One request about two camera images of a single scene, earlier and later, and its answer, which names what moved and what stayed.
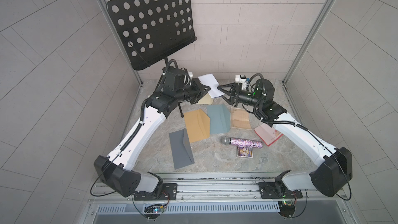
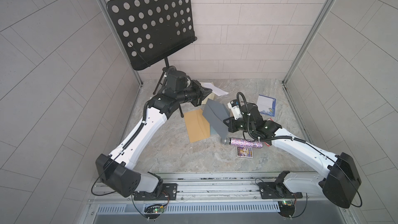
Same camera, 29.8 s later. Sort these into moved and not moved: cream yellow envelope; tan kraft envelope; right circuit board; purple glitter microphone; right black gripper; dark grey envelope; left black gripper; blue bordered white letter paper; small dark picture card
Moved: right black gripper; dark grey envelope; blue bordered white letter paper
Not moved: purple glitter microphone; tan kraft envelope; right circuit board; left black gripper; small dark picture card; cream yellow envelope
